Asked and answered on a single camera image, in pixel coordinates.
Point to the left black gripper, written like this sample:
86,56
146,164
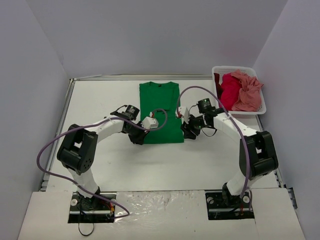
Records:
137,136

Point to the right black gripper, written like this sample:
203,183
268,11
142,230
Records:
189,130

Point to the green t shirt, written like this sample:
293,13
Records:
161,99

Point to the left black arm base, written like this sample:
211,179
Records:
90,211

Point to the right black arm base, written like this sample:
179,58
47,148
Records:
218,210

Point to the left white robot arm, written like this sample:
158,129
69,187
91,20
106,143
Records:
77,150

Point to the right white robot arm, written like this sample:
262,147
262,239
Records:
257,154

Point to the red t shirt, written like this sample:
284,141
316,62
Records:
228,90

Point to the white plastic basket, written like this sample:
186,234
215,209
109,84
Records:
221,70

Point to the pink t shirt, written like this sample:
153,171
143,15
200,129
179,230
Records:
249,99

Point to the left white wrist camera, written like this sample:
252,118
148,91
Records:
149,123

